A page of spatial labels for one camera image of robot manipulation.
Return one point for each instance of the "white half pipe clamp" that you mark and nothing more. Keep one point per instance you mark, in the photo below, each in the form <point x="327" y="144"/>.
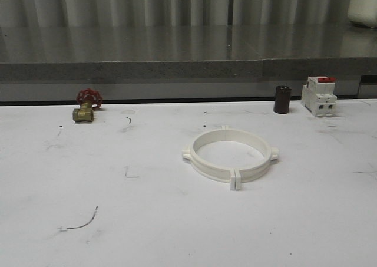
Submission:
<point x="212" y="171"/>
<point x="259" y="166"/>

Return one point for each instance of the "dark brown cylindrical coupling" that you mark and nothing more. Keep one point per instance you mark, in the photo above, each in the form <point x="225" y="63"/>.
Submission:
<point x="282" y="99"/>

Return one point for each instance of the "brass valve red handwheel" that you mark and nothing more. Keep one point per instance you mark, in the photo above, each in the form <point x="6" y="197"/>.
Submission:
<point x="89" y="100"/>

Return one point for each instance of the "grey stone counter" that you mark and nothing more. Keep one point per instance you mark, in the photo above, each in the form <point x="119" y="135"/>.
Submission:
<point x="245" y="62"/>

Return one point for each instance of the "white container background right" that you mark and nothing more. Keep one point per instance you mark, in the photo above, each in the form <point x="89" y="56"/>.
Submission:
<point x="362" y="12"/>

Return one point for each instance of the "white circuit breaker red switch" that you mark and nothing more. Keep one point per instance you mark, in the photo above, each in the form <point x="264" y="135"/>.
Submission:
<point x="318" y="96"/>

